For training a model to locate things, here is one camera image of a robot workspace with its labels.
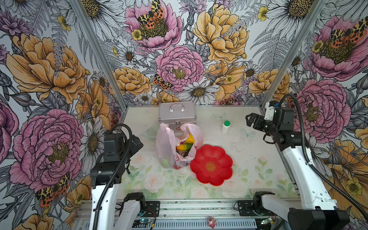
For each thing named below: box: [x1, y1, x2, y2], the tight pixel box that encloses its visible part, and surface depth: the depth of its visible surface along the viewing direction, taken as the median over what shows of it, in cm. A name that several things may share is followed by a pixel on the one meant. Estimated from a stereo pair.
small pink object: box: [207, 216, 217, 230], surface depth 68 cm
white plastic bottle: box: [221, 120, 231, 135], surface depth 101 cm
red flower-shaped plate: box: [189, 144, 233, 187], surface depth 91 cm
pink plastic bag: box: [156, 122, 205, 170], surface depth 76 cm
